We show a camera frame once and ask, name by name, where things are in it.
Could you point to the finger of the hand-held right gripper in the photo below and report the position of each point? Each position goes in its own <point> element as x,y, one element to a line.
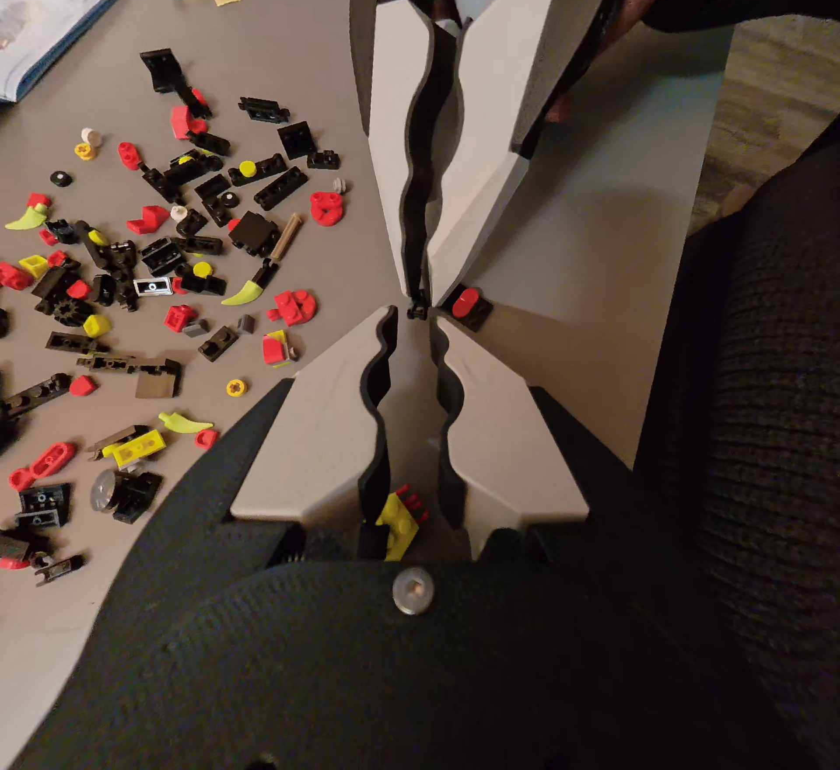
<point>394,127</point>
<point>492,127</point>

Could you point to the red and black brick assembly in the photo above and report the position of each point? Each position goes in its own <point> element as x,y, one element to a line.
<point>467,305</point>

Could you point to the yellow and red brick model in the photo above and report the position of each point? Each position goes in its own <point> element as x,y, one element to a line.
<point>398,516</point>

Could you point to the heap of toy bricks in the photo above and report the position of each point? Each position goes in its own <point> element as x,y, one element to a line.
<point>252,232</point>

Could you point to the person's black knit-clad leg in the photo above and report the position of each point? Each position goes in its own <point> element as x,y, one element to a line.
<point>754,389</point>

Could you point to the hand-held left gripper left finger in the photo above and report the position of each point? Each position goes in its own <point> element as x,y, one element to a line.
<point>308,448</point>

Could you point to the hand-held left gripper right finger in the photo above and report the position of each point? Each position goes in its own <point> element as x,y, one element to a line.
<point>511,455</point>

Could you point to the small black toy pin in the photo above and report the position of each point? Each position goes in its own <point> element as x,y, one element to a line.
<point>418,310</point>

